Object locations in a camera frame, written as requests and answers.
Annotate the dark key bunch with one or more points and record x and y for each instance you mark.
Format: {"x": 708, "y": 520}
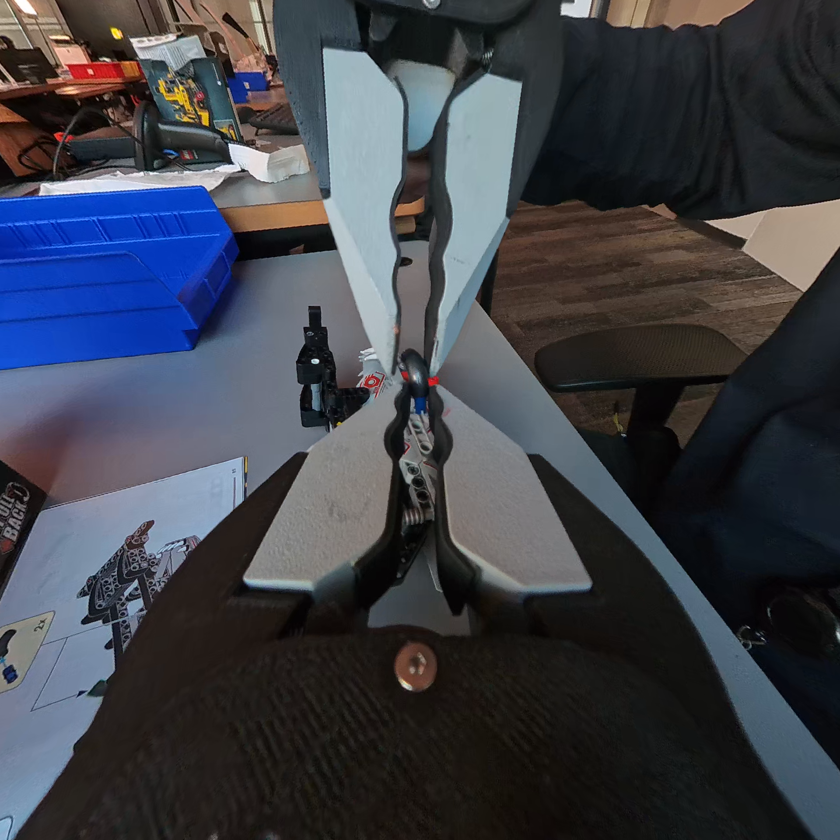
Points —
{"x": 804, "y": 620}

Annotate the white red lego panel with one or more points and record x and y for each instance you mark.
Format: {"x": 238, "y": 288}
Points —
{"x": 372, "y": 384}

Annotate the small blue plastic bin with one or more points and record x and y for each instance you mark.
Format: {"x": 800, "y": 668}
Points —
{"x": 253, "y": 85}

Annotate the grey lego technic assembly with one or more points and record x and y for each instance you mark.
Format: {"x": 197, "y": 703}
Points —
{"x": 415, "y": 469}

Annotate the lego instruction booklet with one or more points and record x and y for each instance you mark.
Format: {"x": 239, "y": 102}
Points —
{"x": 79, "y": 531}

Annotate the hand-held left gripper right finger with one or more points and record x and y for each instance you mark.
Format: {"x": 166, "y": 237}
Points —
{"x": 512, "y": 525}

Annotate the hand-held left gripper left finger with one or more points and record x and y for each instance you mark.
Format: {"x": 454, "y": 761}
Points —
{"x": 315, "y": 518}

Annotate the black printed lego box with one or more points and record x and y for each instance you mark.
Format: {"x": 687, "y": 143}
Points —
{"x": 14, "y": 518}

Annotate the dark grey lego piece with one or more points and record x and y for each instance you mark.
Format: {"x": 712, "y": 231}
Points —
{"x": 413, "y": 377}

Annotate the black chair armrest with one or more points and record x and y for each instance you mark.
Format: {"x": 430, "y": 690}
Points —
{"x": 636, "y": 358}

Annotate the black barcode scanner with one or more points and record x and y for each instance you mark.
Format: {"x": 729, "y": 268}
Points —
{"x": 170, "y": 134}

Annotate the yellow vehicle lego box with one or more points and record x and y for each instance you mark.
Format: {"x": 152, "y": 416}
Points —
{"x": 187, "y": 88}

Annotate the large blue plastic bin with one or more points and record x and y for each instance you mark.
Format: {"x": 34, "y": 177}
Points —
{"x": 98, "y": 275}

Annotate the person's right forearm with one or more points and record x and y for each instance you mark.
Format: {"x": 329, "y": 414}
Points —
{"x": 689, "y": 111}

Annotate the white paper sheet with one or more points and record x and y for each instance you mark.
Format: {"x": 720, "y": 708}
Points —
{"x": 131, "y": 180}

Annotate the red plastic bin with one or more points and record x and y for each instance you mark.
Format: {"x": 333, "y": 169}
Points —
{"x": 98, "y": 69}

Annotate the person's dark clothed body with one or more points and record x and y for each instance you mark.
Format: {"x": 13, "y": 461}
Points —
{"x": 754, "y": 492}

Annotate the black lego technic assembly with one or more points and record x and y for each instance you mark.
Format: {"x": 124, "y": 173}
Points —
{"x": 318, "y": 377}

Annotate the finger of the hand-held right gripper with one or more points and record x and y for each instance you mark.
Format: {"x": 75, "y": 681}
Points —
{"x": 476, "y": 197}
{"x": 364, "y": 197}

